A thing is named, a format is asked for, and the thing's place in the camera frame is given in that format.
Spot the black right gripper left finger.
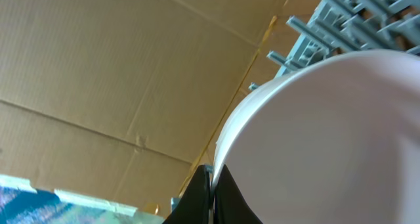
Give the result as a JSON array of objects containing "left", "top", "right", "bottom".
[{"left": 163, "top": 165, "right": 210, "bottom": 224}]

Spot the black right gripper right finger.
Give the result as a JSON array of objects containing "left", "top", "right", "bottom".
[{"left": 214, "top": 165, "right": 262, "bottom": 224}]

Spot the pink plastic bowl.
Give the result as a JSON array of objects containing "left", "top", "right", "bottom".
[{"left": 213, "top": 50, "right": 419, "bottom": 223}]

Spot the grey dishwasher rack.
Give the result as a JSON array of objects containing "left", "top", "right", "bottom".
[{"left": 170, "top": 0, "right": 420, "bottom": 212}]

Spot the cardboard wall panel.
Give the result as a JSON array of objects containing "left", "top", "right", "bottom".
[{"left": 1, "top": 0, "right": 319, "bottom": 215}]

